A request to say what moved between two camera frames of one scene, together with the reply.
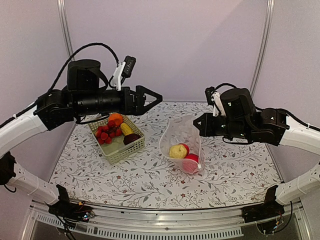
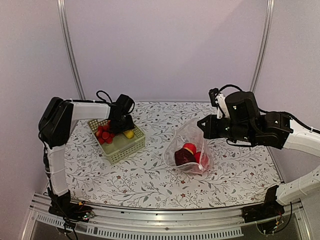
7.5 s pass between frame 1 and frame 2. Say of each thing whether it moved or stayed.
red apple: moved
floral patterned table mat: stayed
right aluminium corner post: stayed
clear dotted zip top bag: moved
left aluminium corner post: stayed
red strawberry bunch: stayed
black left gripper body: moved
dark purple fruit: moved
